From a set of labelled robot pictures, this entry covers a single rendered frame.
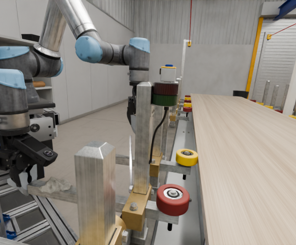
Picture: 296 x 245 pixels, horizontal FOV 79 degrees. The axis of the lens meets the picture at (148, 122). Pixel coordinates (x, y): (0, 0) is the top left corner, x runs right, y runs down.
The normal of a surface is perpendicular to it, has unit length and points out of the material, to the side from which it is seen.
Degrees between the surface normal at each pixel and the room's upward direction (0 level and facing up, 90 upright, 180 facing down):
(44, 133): 90
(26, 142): 30
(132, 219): 90
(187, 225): 0
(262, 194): 0
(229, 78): 90
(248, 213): 0
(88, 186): 90
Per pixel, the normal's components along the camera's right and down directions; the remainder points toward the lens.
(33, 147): 0.54, -0.79
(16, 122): 0.72, 0.22
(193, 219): 0.04, -0.96
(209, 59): -0.25, 0.25
